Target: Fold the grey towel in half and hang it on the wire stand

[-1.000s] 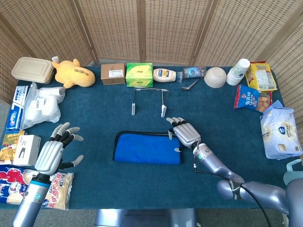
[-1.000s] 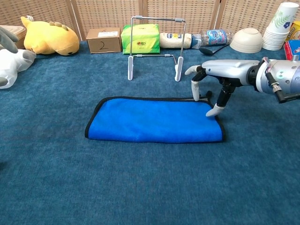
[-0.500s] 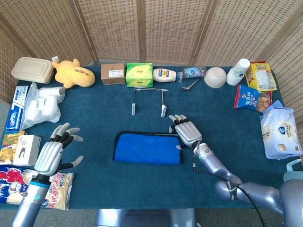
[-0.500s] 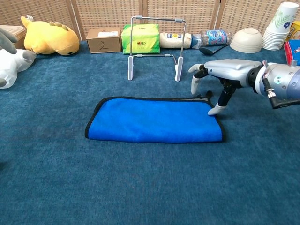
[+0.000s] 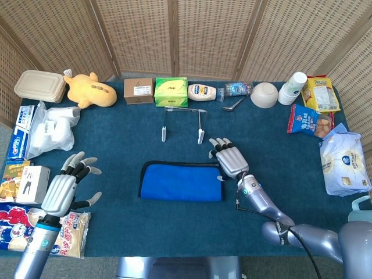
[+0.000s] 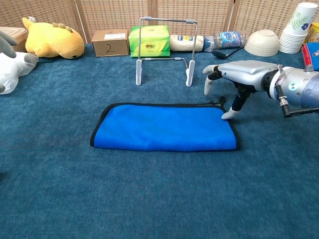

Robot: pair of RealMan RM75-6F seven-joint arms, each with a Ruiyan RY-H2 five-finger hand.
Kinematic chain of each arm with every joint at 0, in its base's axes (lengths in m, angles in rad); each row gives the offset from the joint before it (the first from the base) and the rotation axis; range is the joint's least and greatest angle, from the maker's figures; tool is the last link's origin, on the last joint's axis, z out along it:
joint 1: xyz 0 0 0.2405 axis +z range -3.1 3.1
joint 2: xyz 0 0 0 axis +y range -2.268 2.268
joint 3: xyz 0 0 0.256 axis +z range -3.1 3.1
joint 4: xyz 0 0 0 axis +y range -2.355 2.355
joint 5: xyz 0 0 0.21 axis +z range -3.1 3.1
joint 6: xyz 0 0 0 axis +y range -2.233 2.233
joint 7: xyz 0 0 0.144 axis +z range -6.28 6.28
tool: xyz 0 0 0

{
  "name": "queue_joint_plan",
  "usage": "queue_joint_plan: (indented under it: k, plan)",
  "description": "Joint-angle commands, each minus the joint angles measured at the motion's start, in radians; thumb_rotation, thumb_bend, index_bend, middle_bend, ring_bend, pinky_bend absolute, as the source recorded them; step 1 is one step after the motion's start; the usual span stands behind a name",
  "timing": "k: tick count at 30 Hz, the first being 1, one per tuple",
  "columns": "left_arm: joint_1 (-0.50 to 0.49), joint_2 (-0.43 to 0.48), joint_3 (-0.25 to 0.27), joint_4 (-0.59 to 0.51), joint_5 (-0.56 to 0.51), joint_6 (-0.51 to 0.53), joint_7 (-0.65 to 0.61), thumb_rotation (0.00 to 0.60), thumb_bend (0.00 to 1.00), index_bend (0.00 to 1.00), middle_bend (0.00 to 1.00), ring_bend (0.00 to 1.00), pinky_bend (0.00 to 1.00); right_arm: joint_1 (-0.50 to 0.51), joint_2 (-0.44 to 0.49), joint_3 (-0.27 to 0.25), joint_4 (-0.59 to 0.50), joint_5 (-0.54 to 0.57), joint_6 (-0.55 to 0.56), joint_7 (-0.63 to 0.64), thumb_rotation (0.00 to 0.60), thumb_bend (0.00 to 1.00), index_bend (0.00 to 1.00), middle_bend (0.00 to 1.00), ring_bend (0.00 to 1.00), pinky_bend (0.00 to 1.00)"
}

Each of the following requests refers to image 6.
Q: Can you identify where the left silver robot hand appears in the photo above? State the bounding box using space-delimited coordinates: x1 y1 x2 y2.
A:
0 29 17 58

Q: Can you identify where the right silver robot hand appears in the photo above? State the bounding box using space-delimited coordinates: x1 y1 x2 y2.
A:
202 60 279 120

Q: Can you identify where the grey and blue cloth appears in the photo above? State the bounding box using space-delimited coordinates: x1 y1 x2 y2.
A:
90 96 241 152

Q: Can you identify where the beige lidded lunch box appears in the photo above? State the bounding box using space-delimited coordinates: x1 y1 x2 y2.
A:
0 26 28 53

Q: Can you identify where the white plastic bag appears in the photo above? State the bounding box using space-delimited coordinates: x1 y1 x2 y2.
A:
0 51 39 95

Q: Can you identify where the beige upturned bowl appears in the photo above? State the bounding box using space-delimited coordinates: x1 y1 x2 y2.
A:
243 29 280 57

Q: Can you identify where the dark ladle spoon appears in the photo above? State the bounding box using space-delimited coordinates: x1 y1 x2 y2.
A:
211 46 245 60

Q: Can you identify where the clear plastic water bottle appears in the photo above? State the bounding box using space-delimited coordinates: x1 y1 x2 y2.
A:
203 30 249 52

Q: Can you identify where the yellow plush toy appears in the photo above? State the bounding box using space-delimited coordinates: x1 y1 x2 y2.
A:
21 16 85 60

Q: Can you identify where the stack of paper cups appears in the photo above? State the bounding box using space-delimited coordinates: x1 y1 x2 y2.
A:
278 2 317 54

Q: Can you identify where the blue biscuit snack bag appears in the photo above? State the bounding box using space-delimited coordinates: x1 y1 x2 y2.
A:
301 41 319 75

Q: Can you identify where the mayonnaise squeeze bottle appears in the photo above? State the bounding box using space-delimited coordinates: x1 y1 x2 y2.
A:
169 34 206 52

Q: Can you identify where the yellow Lipo snack bag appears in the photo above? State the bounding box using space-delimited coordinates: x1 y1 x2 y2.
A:
303 21 319 45

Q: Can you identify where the green tissue pack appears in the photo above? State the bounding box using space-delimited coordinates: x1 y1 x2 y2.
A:
128 25 171 59

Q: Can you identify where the brown cardboard box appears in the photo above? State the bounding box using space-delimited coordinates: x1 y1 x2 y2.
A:
91 29 130 58

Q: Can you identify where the wicker folding screen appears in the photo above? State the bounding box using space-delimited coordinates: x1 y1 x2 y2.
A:
0 0 319 45

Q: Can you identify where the blue carpet table cover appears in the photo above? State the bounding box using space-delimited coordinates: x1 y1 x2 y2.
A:
0 43 319 239

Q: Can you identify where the metal wire rack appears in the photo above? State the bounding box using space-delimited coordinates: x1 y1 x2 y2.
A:
135 16 199 88

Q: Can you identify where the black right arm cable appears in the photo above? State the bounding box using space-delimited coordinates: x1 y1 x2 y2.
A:
274 86 319 118

